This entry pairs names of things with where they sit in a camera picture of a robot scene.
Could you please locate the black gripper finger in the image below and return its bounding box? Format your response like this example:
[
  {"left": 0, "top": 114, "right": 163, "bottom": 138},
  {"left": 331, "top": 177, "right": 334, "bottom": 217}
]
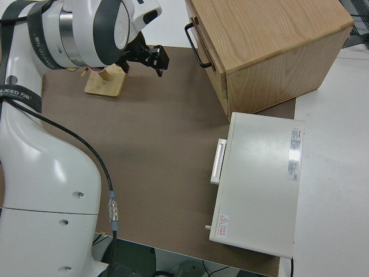
[
  {"left": 145, "top": 55, "right": 165, "bottom": 78},
  {"left": 152, "top": 44, "right": 171, "bottom": 71}
]

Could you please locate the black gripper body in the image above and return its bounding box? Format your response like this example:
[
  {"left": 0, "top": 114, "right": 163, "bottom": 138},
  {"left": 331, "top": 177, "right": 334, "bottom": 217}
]
[{"left": 123, "top": 32, "right": 156, "bottom": 73}]

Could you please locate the black metal drawer handle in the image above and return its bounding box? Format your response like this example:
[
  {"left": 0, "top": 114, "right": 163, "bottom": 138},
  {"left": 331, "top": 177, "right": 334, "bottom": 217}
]
[{"left": 184, "top": 23, "right": 213, "bottom": 69}]

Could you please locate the wooden drawer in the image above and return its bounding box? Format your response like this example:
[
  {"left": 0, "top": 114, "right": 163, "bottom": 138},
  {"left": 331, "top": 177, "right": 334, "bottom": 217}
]
[{"left": 186, "top": 0, "right": 225, "bottom": 75}]

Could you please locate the wooden mug stand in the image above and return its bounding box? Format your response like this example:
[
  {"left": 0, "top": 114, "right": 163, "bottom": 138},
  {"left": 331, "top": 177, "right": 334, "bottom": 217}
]
[{"left": 80, "top": 63, "right": 128, "bottom": 99}]

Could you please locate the brown table mat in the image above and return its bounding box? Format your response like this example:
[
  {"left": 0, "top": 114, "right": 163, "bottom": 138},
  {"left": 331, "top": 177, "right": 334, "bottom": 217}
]
[{"left": 39, "top": 45, "right": 298, "bottom": 277}]

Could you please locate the light wooden cabinet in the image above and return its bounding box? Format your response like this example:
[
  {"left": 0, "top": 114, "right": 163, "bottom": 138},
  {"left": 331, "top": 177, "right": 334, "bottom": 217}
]
[{"left": 184, "top": 0, "right": 355, "bottom": 115}]

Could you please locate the white toaster oven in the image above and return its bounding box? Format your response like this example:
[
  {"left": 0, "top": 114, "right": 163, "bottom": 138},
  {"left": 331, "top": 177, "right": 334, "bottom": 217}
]
[{"left": 205, "top": 111, "right": 306, "bottom": 259}]

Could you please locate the dark mesh panel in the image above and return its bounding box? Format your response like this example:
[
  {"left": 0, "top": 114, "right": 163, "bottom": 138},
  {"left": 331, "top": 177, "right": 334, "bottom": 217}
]
[{"left": 342, "top": 0, "right": 369, "bottom": 49}]

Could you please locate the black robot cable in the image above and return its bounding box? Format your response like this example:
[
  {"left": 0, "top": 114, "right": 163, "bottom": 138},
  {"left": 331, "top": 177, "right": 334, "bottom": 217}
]
[{"left": 0, "top": 96, "right": 119, "bottom": 277}]

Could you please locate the white oven door handle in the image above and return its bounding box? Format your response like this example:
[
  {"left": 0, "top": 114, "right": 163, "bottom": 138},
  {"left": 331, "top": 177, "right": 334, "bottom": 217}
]
[{"left": 209, "top": 138, "right": 228, "bottom": 186}]

